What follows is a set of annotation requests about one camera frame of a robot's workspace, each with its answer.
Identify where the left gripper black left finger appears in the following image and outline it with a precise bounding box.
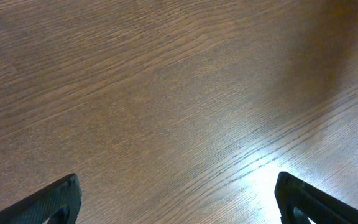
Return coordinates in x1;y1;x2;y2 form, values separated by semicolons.
0;174;82;224

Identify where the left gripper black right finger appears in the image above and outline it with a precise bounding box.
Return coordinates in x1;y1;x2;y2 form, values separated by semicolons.
274;172;358;224

